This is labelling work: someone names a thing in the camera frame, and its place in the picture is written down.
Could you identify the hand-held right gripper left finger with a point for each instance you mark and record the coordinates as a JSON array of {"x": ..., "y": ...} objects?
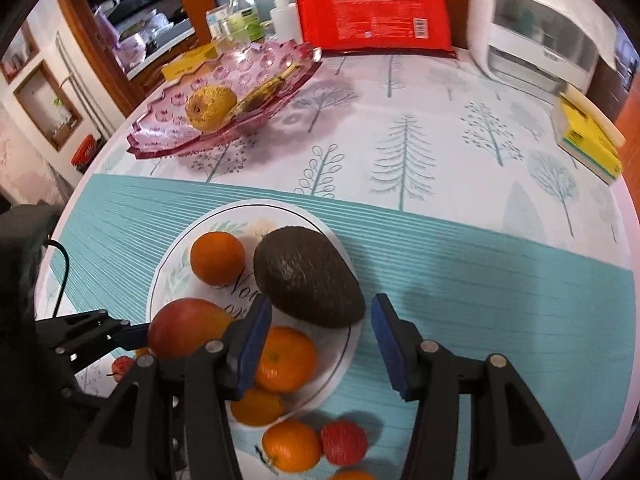
[{"x": 255, "y": 345}]

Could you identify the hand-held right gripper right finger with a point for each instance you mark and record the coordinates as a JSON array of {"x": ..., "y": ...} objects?
[{"x": 385, "y": 340}]

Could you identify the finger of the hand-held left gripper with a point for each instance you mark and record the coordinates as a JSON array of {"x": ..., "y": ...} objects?
[{"x": 132, "y": 336}]

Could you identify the orange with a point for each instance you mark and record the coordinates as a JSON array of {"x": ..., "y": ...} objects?
[
  {"x": 256, "y": 407},
  {"x": 351, "y": 475},
  {"x": 218, "y": 257},
  {"x": 291, "y": 445},
  {"x": 287, "y": 360}
]

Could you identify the white floral plate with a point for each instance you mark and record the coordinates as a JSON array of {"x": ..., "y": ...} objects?
[{"x": 335, "y": 350}]

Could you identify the red yellow mango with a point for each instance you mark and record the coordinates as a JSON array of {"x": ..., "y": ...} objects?
[{"x": 185, "y": 325}]

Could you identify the dark avocado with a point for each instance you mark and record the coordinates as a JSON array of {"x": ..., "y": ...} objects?
[{"x": 307, "y": 275}]

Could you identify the pink glass fruit tray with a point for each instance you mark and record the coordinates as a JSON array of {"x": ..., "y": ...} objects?
[{"x": 165, "y": 125}]

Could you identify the small red fruit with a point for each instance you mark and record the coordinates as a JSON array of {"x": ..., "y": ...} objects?
[{"x": 121, "y": 369}]

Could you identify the teal striped placemat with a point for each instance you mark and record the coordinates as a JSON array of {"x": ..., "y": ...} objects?
[{"x": 475, "y": 285}]

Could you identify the red lychee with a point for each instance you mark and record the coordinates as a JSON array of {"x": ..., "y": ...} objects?
[{"x": 344, "y": 442}]

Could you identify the red container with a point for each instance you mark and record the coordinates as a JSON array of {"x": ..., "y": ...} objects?
[{"x": 84, "y": 150}]

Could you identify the tree print tablecloth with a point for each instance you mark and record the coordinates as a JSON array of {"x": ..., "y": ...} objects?
[{"x": 425, "y": 110}]

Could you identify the yellow pear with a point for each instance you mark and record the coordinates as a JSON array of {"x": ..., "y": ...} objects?
[{"x": 210, "y": 108}]

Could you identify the yellow box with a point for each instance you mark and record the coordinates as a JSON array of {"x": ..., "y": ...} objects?
[{"x": 187, "y": 62}]

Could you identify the yellow tissue pack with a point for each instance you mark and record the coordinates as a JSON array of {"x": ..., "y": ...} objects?
[{"x": 590, "y": 140}]

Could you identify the white plastic bottle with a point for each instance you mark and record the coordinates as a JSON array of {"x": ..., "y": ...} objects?
[{"x": 286, "y": 22}]

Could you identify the small white carton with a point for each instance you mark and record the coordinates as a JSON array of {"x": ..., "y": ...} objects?
[{"x": 216, "y": 22}]

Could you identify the red plastic package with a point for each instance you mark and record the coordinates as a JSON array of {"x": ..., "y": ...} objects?
[{"x": 375, "y": 15}]

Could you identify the clear bottle green label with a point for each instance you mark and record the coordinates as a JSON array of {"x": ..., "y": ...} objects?
[{"x": 244, "y": 20}]

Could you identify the white cloth cover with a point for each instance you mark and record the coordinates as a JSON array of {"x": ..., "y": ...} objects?
[{"x": 480, "y": 10}]

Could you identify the wooden wall niche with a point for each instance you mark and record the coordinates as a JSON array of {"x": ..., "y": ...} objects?
[{"x": 47, "y": 105}]

